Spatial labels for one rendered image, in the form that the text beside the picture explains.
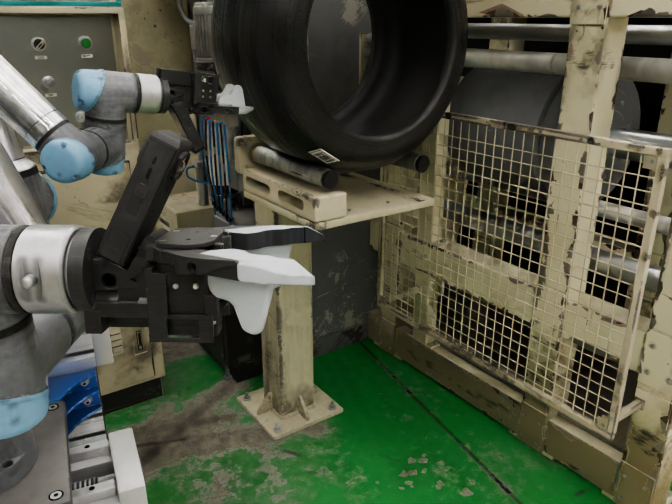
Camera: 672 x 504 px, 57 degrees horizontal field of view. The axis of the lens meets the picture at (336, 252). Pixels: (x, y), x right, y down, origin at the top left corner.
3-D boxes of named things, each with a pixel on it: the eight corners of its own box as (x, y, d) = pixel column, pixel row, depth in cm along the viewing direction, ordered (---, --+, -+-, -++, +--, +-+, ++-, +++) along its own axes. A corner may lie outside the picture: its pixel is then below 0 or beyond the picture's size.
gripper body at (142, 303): (238, 313, 56) (108, 311, 57) (235, 220, 54) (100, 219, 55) (221, 344, 49) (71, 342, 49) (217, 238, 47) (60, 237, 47)
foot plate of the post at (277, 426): (236, 400, 213) (235, 390, 212) (301, 376, 227) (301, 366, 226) (274, 441, 192) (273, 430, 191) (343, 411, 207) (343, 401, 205)
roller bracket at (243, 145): (234, 172, 165) (232, 136, 162) (354, 155, 186) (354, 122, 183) (240, 175, 163) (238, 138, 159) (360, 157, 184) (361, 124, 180)
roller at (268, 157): (266, 158, 167) (252, 164, 165) (263, 143, 165) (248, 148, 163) (340, 186, 140) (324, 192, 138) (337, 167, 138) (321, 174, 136)
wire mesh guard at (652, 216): (376, 305, 214) (381, 101, 190) (380, 304, 215) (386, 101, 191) (611, 441, 146) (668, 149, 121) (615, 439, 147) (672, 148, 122)
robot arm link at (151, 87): (141, 115, 117) (128, 110, 123) (165, 116, 119) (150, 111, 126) (142, 74, 115) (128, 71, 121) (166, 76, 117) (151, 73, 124)
